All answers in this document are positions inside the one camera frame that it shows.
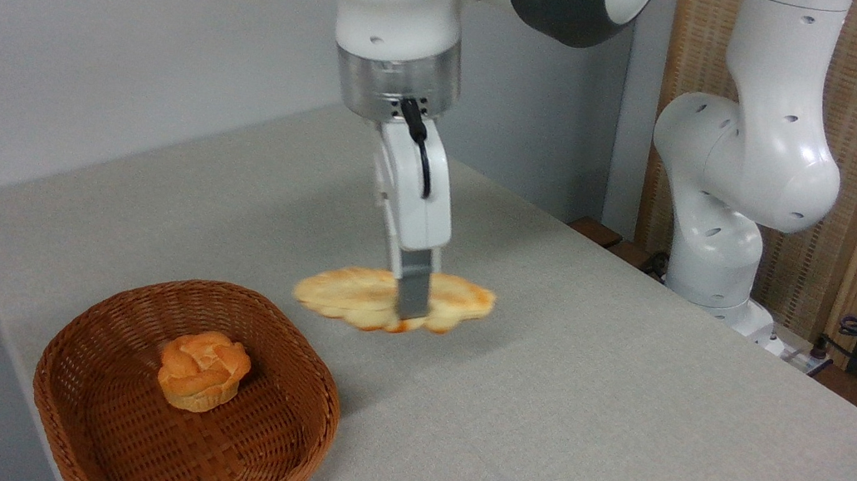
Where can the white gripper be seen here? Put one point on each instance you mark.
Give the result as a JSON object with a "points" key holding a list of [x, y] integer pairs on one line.
{"points": [[419, 214]]}

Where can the long braided bread loaf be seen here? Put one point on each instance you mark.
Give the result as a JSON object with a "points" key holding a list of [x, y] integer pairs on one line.
{"points": [[345, 293]]}

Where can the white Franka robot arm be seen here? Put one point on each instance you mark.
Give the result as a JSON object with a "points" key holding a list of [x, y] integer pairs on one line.
{"points": [[743, 150]]}

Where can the round orange bread roll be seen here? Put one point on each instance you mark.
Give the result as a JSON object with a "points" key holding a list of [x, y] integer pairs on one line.
{"points": [[202, 372]]}

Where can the brown wicker basket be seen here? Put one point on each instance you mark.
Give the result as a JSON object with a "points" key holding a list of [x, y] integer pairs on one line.
{"points": [[116, 432]]}

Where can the grey tablecloth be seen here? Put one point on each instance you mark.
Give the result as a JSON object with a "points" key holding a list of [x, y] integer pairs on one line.
{"points": [[619, 435]]}

